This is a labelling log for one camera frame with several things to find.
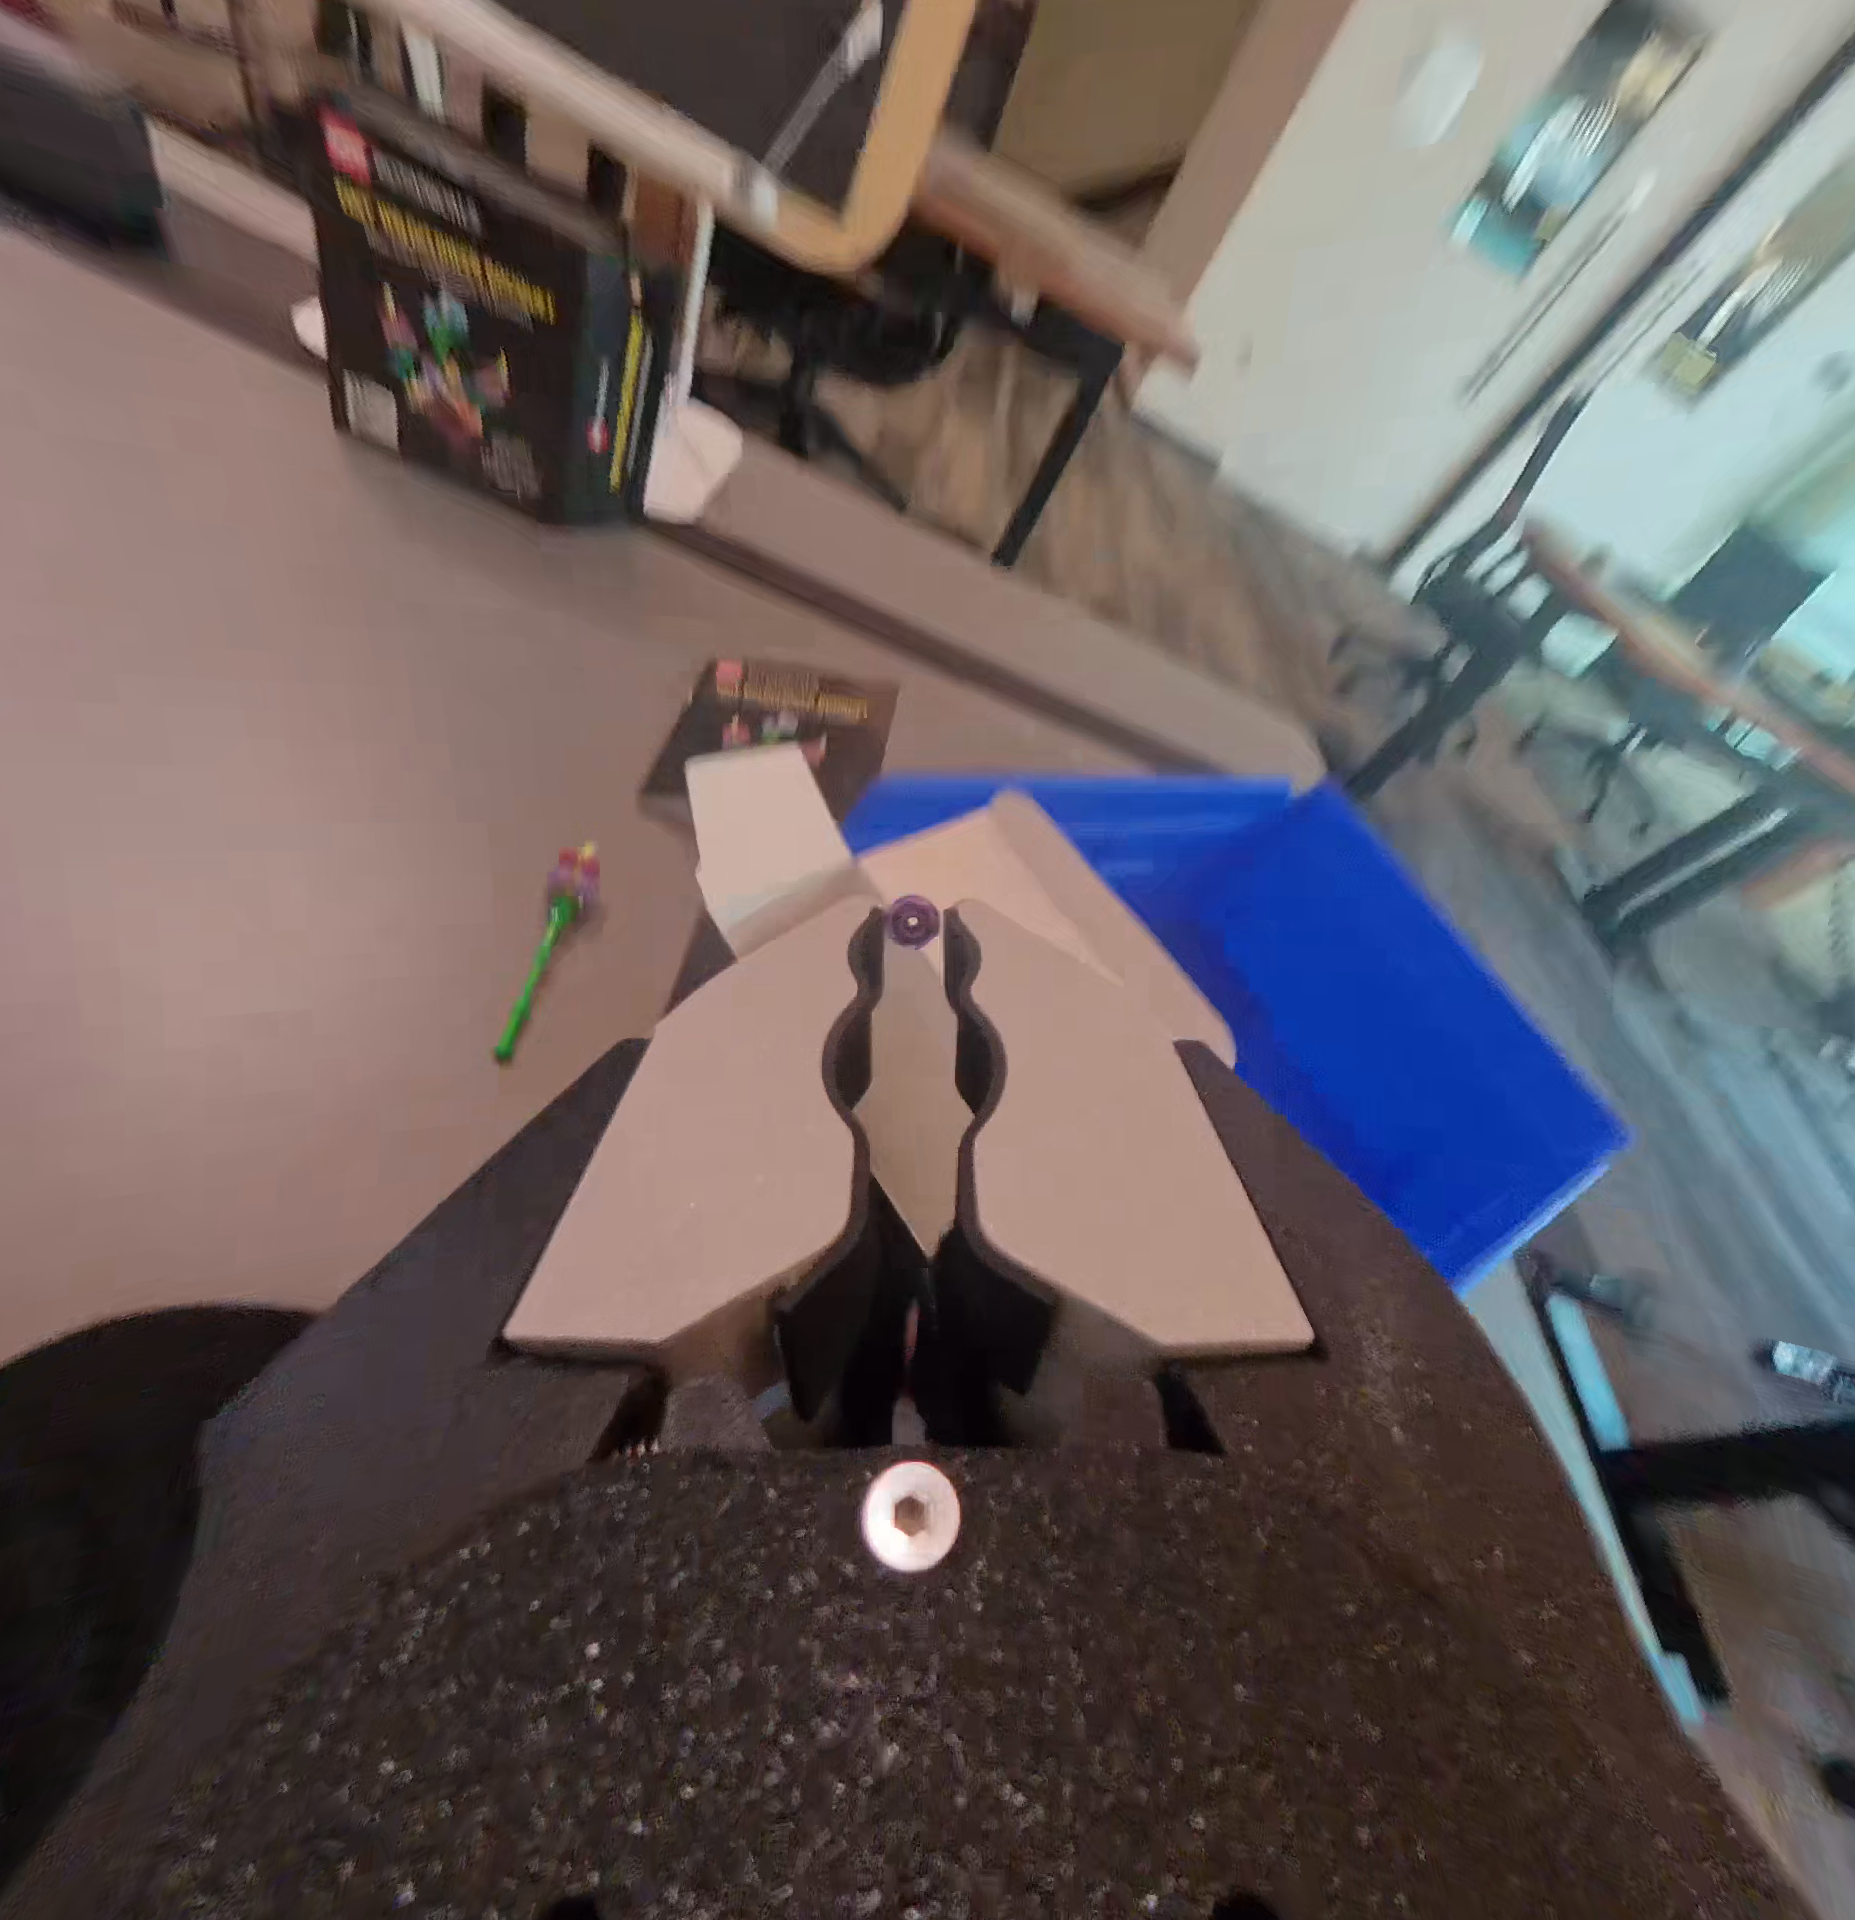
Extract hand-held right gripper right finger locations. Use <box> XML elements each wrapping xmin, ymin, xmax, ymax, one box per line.
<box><xmin>938</xmin><ymin>897</ymin><xmax>1317</xmax><ymax>1362</ymax></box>

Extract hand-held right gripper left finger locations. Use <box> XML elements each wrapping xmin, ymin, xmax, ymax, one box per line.
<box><xmin>502</xmin><ymin>904</ymin><xmax>894</xmax><ymax>1360</ymax></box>

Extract lego flower with green stem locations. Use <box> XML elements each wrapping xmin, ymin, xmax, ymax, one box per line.
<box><xmin>490</xmin><ymin>840</ymin><xmax>607</xmax><ymax>1066</ymax></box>

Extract black carton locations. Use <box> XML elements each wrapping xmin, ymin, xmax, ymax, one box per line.
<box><xmin>682</xmin><ymin>746</ymin><xmax>1234</xmax><ymax>1245</ymax></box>

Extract lego instruction booklet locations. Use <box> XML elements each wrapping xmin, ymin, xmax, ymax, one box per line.
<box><xmin>636</xmin><ymin>656</ymin><xmax>901</xmax><ymax>840</ymax></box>

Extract black lego set box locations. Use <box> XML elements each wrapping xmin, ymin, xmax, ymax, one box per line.
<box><xmin>304</xmin><ymin>95</ymin><xmax>673</xmax><ymax>527</ymax></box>

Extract blue plastic bin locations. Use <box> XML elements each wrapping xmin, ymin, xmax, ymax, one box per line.
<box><xmin>844</xmin><ymin>773</ymin><xmax>1635</xmax><ymax>1296</ymax></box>

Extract black office chair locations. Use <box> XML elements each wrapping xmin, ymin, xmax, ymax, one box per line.
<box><xmin>1340</xmin><ymin>388</ymin><xmax>1604</xmax><ymax>800</ymax></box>

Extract black honeycomb cushion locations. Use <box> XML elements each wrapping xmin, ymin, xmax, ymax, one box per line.
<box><xmin>0</xmin><ymin>1306</ymin><xmax>322</xmax><ymax>1920</ymax></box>

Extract brown office desk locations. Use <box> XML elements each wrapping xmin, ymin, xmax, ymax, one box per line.
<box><xmin>1527</xmin><ymin>527</ymin><xmax>1855</xmax><ymax>961</ymax></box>

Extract black panel with wooden rim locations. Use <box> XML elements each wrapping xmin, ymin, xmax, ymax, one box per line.
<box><xmin>490</xmin><ymin>0</ymin><xmax>990</xmax><ymax>271</ymax></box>

